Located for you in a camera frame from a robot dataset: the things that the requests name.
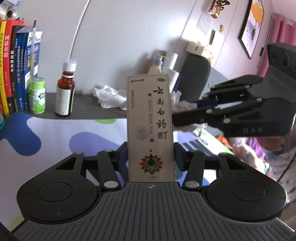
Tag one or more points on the tall white tube bottle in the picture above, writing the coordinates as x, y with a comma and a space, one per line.
170, 60

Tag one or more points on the yellow book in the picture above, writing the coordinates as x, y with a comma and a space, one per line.
3, 91

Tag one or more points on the wipe tissue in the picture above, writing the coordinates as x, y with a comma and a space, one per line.
179, 106

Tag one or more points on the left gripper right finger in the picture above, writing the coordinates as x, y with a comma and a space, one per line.
193, 162

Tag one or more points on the green gum bottle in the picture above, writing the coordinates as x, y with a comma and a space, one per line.
37, 96

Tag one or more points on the red book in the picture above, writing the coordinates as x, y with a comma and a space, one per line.
6, 55

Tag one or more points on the right hand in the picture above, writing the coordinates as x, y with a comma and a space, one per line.
272, 144

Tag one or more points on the blue PETS book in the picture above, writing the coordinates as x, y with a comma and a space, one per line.
31, 54

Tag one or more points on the cream lotion pump bottle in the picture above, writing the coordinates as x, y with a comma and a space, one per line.
157, 64

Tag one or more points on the crumpled white tissue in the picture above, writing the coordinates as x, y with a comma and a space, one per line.
109, 97

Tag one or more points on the printed desk mat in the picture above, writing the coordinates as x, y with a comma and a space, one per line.
30, 145

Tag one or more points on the brown medicine bottle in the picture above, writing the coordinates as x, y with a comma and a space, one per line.
65, 89

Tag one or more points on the row of blue books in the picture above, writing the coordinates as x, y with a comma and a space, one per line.
21, 42

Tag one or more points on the pink curtain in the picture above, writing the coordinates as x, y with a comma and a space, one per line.
282, 31

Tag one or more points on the dark grey cushion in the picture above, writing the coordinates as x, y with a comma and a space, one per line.
197, 76

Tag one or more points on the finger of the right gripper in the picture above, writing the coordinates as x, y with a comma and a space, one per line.
217, 113
233, 90

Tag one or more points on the tissue box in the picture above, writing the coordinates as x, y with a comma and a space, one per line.
198, 49

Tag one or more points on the framed picture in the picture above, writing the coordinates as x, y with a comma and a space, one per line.
251, 27

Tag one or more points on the red medicine box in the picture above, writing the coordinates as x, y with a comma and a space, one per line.
149, 129

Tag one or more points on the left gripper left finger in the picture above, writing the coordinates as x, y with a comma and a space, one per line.
110, 161

